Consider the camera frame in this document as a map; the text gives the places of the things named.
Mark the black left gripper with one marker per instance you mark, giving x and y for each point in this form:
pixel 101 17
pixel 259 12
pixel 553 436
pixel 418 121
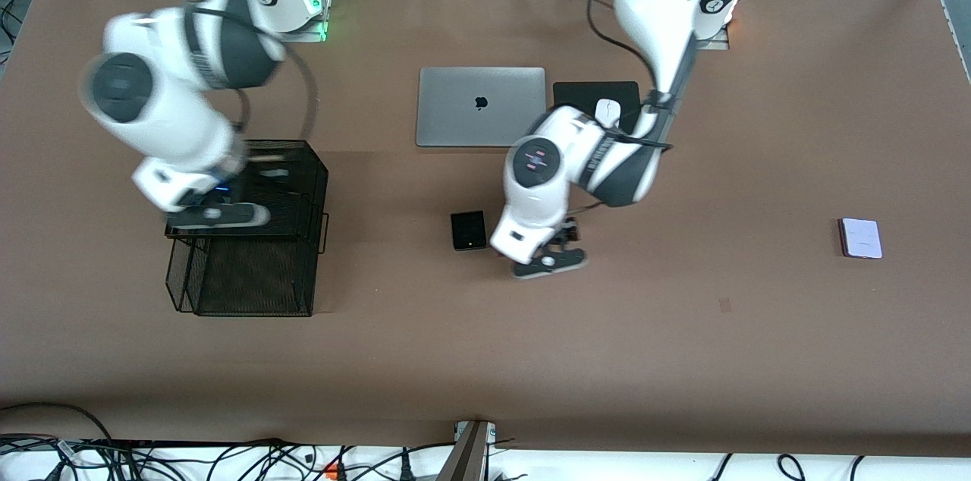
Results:
pixel 568 230

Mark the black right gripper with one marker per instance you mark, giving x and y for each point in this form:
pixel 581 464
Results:
pixel 216 198

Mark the black flip phone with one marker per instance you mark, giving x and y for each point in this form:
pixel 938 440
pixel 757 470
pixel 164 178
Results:
pixel 468 229

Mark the lilac flip phone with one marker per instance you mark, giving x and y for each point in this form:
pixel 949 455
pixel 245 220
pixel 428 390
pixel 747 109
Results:
pixel 862 238

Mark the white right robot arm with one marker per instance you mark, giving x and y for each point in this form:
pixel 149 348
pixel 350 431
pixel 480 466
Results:
pixel 167 117

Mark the white computer mouse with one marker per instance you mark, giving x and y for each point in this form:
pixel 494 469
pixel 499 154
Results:
pixel 607 113

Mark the black mouse pad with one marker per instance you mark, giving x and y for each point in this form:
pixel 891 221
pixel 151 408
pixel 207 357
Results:
pixel 576 94

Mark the silver closed laptop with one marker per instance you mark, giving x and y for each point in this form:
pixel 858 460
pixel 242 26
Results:
pixel 455 117

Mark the orange plug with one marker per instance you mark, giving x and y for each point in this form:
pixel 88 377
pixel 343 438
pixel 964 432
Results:
pixel 331 473

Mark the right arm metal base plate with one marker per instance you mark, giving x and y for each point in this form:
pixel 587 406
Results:
pixel 300 36

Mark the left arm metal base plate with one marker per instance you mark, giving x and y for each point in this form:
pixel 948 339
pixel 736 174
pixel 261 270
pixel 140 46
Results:
pixel 713 45

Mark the aluminium profile post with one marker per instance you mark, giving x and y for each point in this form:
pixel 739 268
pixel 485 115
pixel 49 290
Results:
pixel 466 458

